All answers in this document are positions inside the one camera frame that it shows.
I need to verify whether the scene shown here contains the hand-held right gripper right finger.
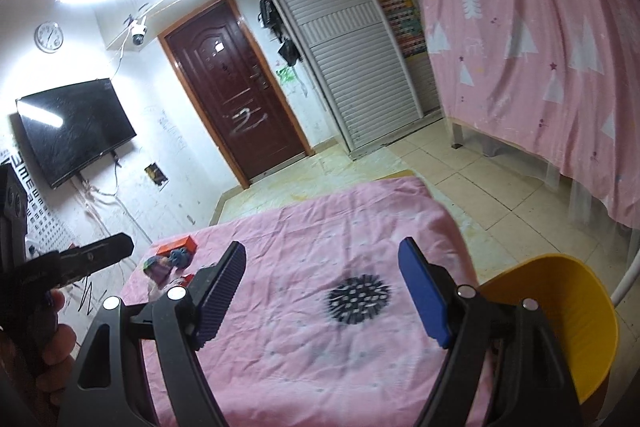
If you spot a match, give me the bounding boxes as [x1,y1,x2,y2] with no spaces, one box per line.
[397,237,583,427]

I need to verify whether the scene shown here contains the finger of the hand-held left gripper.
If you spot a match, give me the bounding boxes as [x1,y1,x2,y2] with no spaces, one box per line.
[57,233,135,280]

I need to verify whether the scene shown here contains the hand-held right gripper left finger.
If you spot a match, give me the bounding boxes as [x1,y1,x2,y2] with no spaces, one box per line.
[62,241,247,427]

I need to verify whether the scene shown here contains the yellow plastic bin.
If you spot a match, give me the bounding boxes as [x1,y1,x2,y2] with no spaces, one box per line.
[479,255,620,405]

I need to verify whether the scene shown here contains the person's left hand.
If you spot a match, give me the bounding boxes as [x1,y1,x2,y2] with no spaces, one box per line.
[37,289,78,408]

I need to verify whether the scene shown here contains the blue crumpled wrapper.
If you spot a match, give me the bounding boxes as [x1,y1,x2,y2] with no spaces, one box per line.
[167,248,193,270]

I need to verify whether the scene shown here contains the eye chart poster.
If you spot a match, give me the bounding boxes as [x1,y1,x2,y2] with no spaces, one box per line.
[0,149,76,258]

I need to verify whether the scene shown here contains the orange cardboard box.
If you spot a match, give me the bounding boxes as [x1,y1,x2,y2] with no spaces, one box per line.
[156,237,197,256]

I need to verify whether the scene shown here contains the pink bed sheet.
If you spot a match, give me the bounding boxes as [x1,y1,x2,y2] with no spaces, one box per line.
[120,174,501,427]

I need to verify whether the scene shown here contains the white metal tube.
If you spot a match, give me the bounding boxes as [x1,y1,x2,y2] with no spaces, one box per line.
[610,227,640,308]

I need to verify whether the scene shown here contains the dark red door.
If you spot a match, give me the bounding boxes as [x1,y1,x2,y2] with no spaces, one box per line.
[157,0,313,190]

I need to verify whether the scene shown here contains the white slatted wardrobe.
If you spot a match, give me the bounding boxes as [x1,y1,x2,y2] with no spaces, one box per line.
[250,0,443,160]

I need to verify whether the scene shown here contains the small black hanging bag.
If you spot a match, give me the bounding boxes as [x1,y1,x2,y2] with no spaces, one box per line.
[278,38,301,66]

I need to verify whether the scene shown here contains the pink tree-print curtain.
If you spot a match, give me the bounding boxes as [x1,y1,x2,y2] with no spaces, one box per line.
[402,0,640,230]

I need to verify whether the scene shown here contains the colourful grid chart poster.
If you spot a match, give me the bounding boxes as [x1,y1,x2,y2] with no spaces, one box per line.
[374,0,427,58]

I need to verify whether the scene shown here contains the large black hanging bag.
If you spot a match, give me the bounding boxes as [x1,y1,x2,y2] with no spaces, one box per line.
[257,0,282,28]

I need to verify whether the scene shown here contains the black wall television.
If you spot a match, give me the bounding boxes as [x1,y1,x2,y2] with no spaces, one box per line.
[15,78,138,190]

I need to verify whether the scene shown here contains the white round wall clock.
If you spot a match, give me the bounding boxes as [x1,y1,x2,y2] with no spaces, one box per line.
[34,22,64,54]

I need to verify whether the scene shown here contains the white security camera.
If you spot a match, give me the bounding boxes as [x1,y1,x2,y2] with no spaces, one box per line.
[127,14,151,48]

